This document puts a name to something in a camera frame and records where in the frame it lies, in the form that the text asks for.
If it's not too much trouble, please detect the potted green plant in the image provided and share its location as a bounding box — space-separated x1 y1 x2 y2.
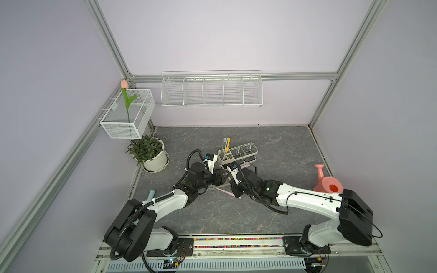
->
126 136 170 174

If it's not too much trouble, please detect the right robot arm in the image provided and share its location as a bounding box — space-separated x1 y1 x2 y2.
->
227 164 376 252

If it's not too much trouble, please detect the pink toothbrush middle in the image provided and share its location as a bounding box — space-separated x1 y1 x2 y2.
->
217 189 237 198

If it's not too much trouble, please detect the white vent grille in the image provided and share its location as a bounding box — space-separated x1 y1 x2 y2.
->
105 257 306 273

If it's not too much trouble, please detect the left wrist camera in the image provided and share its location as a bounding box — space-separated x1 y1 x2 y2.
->
203 153 218 173

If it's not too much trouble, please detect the grey-green toothbrush vertical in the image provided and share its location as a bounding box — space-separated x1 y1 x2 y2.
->
220 138 226 158

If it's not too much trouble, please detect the white wire wall basket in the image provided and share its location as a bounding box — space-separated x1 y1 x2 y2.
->
160 70 264 108

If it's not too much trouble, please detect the white mesh box basket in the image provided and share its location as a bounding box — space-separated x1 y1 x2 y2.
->
100 89 155 139

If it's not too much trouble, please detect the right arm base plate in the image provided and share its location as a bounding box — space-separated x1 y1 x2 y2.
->
282 236 331 257

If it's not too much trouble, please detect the light blue garden trowel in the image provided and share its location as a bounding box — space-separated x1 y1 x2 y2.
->
147 190 156 201

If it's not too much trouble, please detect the light blue toothbrush vertical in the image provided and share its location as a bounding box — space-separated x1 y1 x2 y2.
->
221 138 228 159

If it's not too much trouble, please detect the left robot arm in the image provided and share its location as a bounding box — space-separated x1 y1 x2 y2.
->
104 149 219 262

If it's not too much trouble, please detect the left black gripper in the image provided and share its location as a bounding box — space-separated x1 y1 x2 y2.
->
196 168 230 191

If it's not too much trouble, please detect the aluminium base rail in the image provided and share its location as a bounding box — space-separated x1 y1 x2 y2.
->
96 234 382 260

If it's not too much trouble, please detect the artificial pink tulip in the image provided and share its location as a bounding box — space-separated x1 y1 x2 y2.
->
121 80 137 122

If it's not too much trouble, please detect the cream toothbrush holder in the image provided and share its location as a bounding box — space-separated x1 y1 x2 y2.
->
217 142 259 167

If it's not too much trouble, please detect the yellow toothbrush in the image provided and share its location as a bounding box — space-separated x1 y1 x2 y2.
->
223 138 231 156

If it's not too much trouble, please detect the pink watering can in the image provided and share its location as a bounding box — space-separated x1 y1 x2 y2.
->
313 164 344 194

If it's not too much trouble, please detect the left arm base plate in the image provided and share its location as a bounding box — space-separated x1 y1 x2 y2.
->
146 237 194 258

